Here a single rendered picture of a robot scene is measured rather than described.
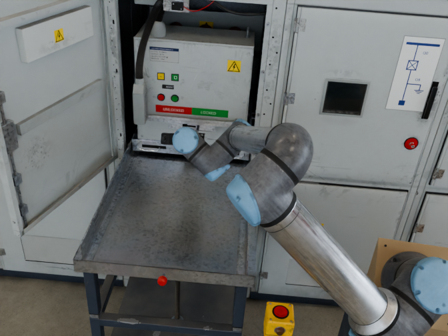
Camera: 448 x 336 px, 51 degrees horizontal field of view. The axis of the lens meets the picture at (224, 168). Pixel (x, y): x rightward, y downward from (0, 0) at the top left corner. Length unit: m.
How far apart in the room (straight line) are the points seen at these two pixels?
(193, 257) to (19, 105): 0.77
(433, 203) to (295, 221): 1.33
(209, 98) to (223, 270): 0.78
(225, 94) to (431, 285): 1.12
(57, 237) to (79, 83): 0.97
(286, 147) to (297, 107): 0.92
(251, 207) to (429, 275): 0.58
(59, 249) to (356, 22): 1.81
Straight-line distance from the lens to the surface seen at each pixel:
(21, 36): 1.63
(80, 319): 2.64
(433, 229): 2.48
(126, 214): 1.86
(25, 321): 2.70
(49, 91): 1.80
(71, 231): 2.55
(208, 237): 1.75
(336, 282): 1.25
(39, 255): 2.74
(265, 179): 1.06
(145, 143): 2.19
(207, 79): 2.02
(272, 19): 1.89
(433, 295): 1.43
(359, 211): 2.32
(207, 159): 1.62
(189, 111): 2.09
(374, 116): 2.07
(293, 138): 1.11
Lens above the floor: 1.99
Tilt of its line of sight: 32 degrees down
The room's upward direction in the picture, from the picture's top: 4 degrees clockwise
